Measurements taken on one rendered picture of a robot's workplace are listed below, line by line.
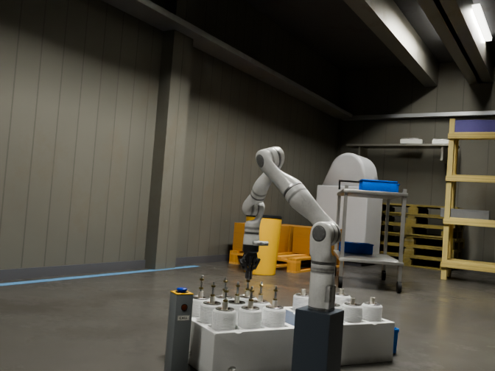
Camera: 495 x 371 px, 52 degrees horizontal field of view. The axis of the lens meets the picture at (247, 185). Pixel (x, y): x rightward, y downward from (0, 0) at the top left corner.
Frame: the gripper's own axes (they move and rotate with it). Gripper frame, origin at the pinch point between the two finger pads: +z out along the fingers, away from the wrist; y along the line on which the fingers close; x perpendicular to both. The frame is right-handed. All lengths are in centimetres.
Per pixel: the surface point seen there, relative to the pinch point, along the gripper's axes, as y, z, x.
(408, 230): -521, -17, -161
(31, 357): 79, 35, -43
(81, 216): -48, -14, -236
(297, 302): -26.1, 13.0, 10.0
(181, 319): 46.6, 13.3, 8.6
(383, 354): -43, 32, 48
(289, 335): 6.6, 20.0, 30.6
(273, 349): 13.7, 25.2, 28.3
